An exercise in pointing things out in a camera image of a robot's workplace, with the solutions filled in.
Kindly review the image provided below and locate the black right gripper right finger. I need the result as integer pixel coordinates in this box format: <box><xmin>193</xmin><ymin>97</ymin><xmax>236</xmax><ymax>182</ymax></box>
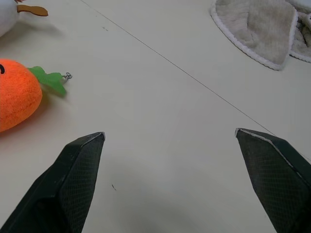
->
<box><xmin>234</xmin><ymin>128</ymin><xmax>311</xmax><ymax>233</ymax></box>

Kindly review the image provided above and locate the white plush toy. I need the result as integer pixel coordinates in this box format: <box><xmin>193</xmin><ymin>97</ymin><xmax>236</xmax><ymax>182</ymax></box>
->
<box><xmin>0</xmin><ymin>0</ymin><xmax>49</xmax><ymax>37</ymax></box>

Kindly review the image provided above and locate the orange carrot plush toy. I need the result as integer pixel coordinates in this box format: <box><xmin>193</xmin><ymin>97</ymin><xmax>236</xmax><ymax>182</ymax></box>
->
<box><xmin>0</xmin><ymin>58</ymin><xmax>73</xmax><ymax>133</ymax></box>

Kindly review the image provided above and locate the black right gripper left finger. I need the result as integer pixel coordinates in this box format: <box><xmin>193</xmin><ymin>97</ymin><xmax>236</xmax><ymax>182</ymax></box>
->
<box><xmin>0</xmin><ymin>132</ymin><xmax>106</xmax><ymax>233</ymax></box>

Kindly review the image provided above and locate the beige fleece cloth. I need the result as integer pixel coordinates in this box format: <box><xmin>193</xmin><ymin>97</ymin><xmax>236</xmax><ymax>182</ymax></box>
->
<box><xmin>210</xmin><ymin>0</ymin><xmax>311</xmax><ymax>71</ymax></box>

